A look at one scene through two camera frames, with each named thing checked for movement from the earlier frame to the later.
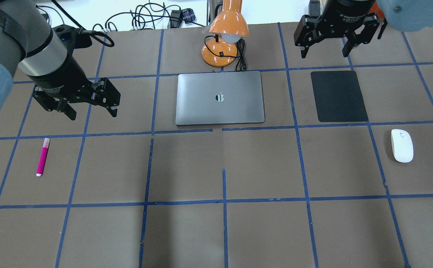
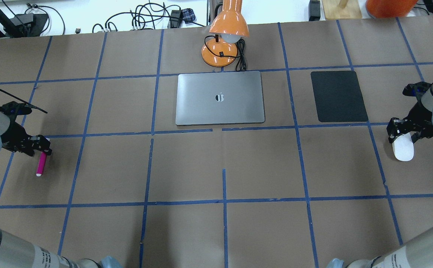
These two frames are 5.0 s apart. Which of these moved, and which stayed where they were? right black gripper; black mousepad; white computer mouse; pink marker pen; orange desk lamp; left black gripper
Moved: left black gripper; right black gripper
Stayed: black mousepad; orange desk lamp; white computer mouse; pink marker pen
